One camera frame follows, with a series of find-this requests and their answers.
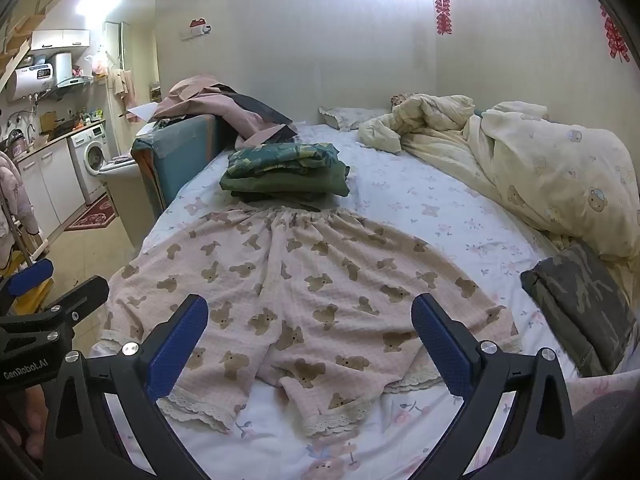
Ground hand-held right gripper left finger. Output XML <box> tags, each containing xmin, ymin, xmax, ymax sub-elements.
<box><xmin>42</xmin><ymin>294</ymin><xmax>209</xmax><ymax>480</ymax></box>

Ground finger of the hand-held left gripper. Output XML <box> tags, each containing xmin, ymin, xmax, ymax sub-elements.
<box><xmin>46</xmin><ymin>275</ymin><xmax>110</xmax><ymax>322</ymax></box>
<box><xmin>0</xmin><ymin>258</ymin><xmax>55</xmax><ymax>302</ymax></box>

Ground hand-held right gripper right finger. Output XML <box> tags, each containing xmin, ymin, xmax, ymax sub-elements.
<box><xmin>407</xmin><ymin>293</ymin><xmax>576</xmax><ymax>480</ymax></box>

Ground pink bear print pants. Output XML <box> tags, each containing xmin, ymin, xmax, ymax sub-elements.
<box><xmin>100</xmin><ymin>206</ymin><xmax>523</xmax><ymax>437</ymax></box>

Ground person's left hand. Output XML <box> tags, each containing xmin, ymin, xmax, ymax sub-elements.
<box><xmin>15</xmin><ymin>385</ymin><xmax>51</xmax><ymax>443</ymax></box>

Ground pink padded jacket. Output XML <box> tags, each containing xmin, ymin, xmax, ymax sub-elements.
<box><xmin>0</xmin><ymin>150</ymin><xmax>41</xmax><ymax>272</ymax></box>

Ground red floor rug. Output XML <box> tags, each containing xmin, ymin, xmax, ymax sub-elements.
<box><xmin>64</xmin><ymin>195</ymin><xmax>117</xmax><ymax>232</ymax></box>

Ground white kitchen base cabinet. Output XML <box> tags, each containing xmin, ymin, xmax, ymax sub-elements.
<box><xmin>15</xmin><ymin>137</ymin><xmax>87</xmax><ymax>234</ymax></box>

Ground white side table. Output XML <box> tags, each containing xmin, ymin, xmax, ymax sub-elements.
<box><xmin>97</xmin><ymin>157</ymin><xmax>144</xmax><ymax>252</ymax></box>

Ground white washing machine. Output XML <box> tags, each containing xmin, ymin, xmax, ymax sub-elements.
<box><xmin>67</xmin><ymin>122</ymin><xmax>119</xmax><ymax>206</ymax></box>

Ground rice cooker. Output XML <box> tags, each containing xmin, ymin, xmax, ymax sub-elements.
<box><xmin>6</xmin><ymin>129</ymin><xmax>27</xmax><ymax>159</ymax></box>

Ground camouflage folded garment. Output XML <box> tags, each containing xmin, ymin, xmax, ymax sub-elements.
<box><xmin>520</xmin><ymin>240</ymin><xmax>638</xmax><ymax>378</ymax></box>

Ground white floral bed sheet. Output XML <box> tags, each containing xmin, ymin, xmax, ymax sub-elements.
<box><xmin>90</xmin><ymin>122</ymin><xmax>626</xmax><ymax>480</ymax></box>

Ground teal sofa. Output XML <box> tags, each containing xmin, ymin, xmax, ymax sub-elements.
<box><xmin>131</xmin><ymin>112</ymin><xmax>237</xmax><ymax>212</ymax></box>

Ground olive green folded garment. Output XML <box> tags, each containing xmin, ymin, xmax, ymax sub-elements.
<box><xmin>220</xmin><ymin>164</ymin><xmax>351</xmax><ymax>199</ymax></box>

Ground white water heater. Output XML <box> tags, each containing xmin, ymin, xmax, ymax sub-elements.
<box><xmin>6</xmin><ymin>64</ymin><xmax>57</xmax><ymax>104</ymax></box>

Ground cream bear print duvet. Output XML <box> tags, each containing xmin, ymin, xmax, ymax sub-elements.
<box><xmin>357</xmin><ymin>92</ymin><xmax>640</xmax><ymax>262</ymax></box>

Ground range hood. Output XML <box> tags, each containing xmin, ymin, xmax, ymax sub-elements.
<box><xmin>52</xmin><ymin>51</ymin><xmax>94</xmax><ymax>89</ymax></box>

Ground hanging pink towel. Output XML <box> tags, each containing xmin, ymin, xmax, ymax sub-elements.
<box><xmin>109</xmin><ymin>67</ymin><xmax>137</xmax><ymax>111</ymax></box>

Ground green patterned folded garment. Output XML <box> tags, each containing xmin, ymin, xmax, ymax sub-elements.
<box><xmin>227</xmin><ymin>143</ymin><xmax>347</xmax><ymax>180</ymax></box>

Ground plastic bag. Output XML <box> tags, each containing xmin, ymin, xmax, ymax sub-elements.
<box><xmin>85</xmin><ymin>52</ymin><xmax>110</xmax><ymax>77</ymax></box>

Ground pink clothes pile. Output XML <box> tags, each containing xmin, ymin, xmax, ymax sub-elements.
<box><xmin>152</xmin><ymin>74</ymin><xmax>297</xmax><ymax>148</ymax></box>

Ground floral pillow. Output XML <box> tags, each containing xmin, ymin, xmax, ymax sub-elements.
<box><xmin>319</xmin><ymin>106</ymin><xmax>396</xmax><ymax>132</ymax></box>

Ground dark grey cloth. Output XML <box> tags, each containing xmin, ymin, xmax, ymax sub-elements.
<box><xmin>220</xmin><ymin>87</ymin><xmax>294</xmax><ymax>127</ymax></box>

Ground wooden staircase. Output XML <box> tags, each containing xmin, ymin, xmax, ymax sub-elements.
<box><xmin>0</xmin><ymin>0</ymin><xmax>103</xmax><ymax>92</ymax></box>

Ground red firecracker decoration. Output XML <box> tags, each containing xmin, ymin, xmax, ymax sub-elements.
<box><xmin>434</xmin><ymin>0</ymin><xmax>454</xmax><ymax>36</ymax></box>

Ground white wall cabinet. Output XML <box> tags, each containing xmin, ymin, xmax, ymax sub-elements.
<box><xmin>31</xmin><ymin>29</ymin><xmax>91</xmax><ymax>52</ymax></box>

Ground white wall socket box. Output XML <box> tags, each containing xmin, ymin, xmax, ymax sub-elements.
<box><xmin>180</xmin><ymin>18</ymin><xmax>212</xmax><ymax>40</ymax></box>

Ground red knot wall decoration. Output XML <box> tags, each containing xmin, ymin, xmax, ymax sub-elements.
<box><xmin>600</xmin><ymin>5</ymin><xmax>631</xmax><ymax>63</ymax></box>

